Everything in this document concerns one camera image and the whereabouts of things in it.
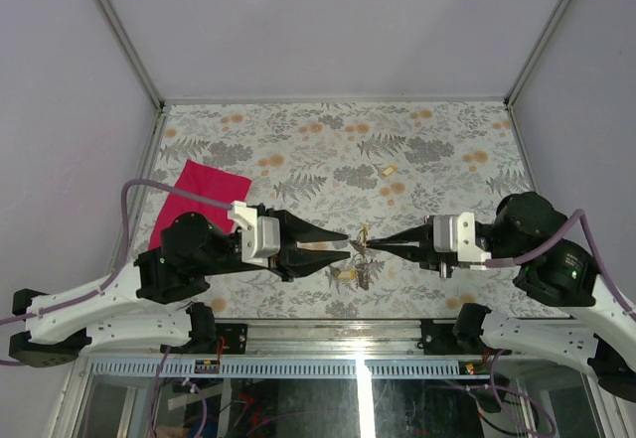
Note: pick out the small yellow tag far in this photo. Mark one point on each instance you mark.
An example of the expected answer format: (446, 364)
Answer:
(388, 171)

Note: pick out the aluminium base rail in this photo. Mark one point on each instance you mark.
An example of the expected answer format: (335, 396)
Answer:
(318, 336)

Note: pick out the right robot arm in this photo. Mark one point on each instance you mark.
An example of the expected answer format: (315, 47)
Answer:
(528, 233)

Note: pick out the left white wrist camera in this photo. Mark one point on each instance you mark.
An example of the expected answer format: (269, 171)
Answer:
(260, 236)

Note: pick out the metal spiral keyring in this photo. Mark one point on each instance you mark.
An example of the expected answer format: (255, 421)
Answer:
(364, 264)

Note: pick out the white slotted cable duct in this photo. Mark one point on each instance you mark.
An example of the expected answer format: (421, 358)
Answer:
(249, 368)

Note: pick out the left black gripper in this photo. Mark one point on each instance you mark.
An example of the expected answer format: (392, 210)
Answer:
(295, 260)

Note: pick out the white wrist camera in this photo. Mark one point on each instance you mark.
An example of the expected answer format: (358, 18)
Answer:
(260, 236)
(455, 243)

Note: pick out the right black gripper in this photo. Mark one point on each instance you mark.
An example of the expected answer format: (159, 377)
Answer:
(424, 254)

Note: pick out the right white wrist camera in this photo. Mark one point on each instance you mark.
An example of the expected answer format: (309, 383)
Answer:
(455, 243)

